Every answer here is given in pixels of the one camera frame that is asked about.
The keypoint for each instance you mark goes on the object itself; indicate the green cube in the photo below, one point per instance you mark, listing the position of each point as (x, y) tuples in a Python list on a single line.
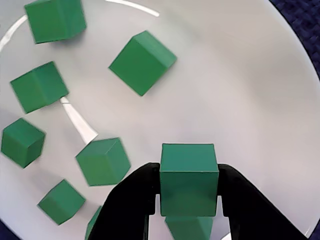
[(22, 143), (188, 180), (141, 63), (61, 202), (55, 22), (187, 228), (37, 87), (92, 225), (102, 162)]

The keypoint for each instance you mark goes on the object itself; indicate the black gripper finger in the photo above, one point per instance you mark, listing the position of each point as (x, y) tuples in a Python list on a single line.
[(125, 205), (250, 217)]

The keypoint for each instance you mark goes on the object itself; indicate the white round plate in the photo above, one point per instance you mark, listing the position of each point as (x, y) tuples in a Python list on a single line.
[(225, 100)]

